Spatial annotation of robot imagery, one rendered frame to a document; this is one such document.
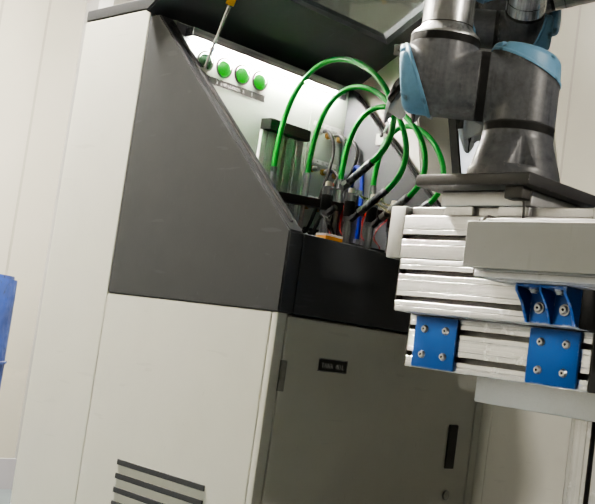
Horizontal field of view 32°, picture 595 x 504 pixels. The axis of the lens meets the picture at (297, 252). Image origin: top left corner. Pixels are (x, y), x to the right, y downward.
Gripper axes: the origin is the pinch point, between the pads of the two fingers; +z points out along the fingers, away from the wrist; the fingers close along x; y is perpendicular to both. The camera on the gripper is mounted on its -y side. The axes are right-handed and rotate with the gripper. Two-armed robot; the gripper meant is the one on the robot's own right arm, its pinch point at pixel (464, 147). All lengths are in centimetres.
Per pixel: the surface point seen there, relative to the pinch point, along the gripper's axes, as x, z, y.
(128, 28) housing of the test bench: -47, -21, -69
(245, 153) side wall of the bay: -46, 11, -20
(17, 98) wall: 15, -32, -235
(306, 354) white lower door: -38, 50, -3
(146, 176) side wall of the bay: -47, 16, -53
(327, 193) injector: -13.0, 13.0, -28.1
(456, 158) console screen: 39, -7, -32
